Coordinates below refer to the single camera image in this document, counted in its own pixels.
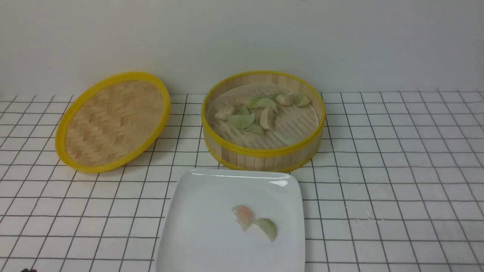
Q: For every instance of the large pale green dumpling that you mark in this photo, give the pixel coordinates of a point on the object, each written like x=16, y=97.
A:
x=241, y=121

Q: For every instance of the pink steamed dumpling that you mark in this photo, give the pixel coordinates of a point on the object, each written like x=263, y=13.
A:
x=244, y=216

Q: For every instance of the white square plate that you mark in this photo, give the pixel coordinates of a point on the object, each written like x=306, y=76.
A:
x=201, y=234

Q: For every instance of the green dumpling on plate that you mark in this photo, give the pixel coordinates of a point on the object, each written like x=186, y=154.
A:
x=268, y=227

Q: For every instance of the small green dumpling front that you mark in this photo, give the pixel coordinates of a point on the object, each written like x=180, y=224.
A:
x=255, y=129

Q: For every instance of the small green dumpling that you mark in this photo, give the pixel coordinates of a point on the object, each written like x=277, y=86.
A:
x=243, y=110
x=255, y=129

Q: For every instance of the small green dumpling middle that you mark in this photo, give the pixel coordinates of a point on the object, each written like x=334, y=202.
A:
x=243, y=110

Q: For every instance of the beige dumpling left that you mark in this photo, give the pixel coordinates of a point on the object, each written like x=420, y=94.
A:
x=225, y=112

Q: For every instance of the beige dumpling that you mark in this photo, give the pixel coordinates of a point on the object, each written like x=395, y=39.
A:
x=266, y=119
x=225, y=112
x=285, y=99

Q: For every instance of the beige dumpling centre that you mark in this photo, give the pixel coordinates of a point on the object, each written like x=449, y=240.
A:
x=266, y=119

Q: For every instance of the yellow rimmed bamboo steamer basket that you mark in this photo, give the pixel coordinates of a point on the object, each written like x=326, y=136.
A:
x=297, y=131

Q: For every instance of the green dumpling top centre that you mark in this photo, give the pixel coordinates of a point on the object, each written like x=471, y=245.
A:
x=265, y=103

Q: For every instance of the beige dumpling top right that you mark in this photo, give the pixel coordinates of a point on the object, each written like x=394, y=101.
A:
x=285, y=99

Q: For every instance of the green dumpling far right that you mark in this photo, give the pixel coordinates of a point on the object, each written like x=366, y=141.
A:
x=301, y=101

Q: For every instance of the yellow rimmed bamboo steamer lid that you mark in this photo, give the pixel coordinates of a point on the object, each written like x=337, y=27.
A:
x=113, y=122

